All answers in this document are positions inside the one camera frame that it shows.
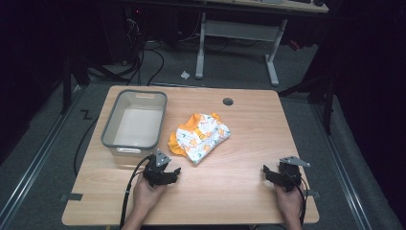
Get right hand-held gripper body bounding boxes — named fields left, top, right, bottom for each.
left=277, top=155, right=311, bottom=194

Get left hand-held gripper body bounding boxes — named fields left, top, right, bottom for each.
left=142, top=149, right=172, bottom=188

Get person's left hand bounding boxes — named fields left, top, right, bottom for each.
left=131, top=173, right=168, bottom=219

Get person's right hand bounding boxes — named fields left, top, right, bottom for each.
left=273, top=182, right=305, bottom=222

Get orange and white printed garment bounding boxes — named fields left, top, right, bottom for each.
left=168, top=111, right=232, bottom=166

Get grey-rimmed clear plastic bin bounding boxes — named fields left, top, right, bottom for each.
left=100, top=88, right=169, bottom=159

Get black metal stand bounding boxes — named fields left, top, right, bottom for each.
left=277, top=47, right=339, bottom=136
left=59, top=47, right=130, bottom=115

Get black computer tower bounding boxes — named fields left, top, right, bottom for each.
left=101, top=3, right=145, bottom=66

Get white-framed wooden desk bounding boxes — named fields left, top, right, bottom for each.
left=194, top=0, right=329, bottom=87

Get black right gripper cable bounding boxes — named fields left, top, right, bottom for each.
left=283, top=169, right=309, bottom=226

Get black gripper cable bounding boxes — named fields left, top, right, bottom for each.
left=283, top=169, right=309, bottom=226
left=119, top=154, right=154, bottom=230

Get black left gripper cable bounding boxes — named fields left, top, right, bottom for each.
left=119, top=154, right=154, bottom=230

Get metal floor rail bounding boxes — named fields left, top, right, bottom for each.
left=0, top=85, right=84, bottom=228
left=310, top=103, right=373, bottom=230

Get thin black floor cable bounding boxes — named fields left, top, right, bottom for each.
left=73, top=115, right=101, bottom=177

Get black floor cables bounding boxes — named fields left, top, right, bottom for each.
left=123, top=12, right=205, bottom=86

